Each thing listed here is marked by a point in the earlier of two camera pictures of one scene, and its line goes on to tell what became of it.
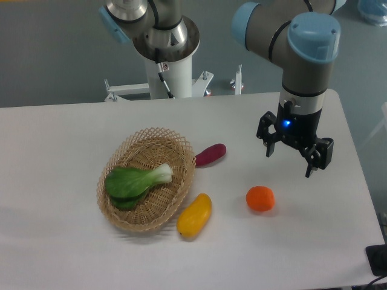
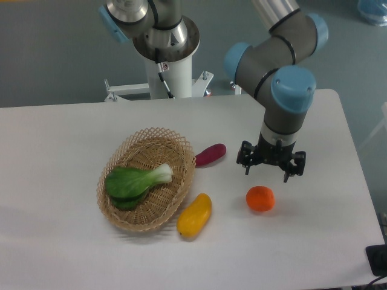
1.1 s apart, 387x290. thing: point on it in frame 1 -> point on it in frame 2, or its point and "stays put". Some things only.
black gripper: [299, 130] -> [278, 154]
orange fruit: [260, 198] stays put
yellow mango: [195, 216] stays put
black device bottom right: [377, 258] stays put
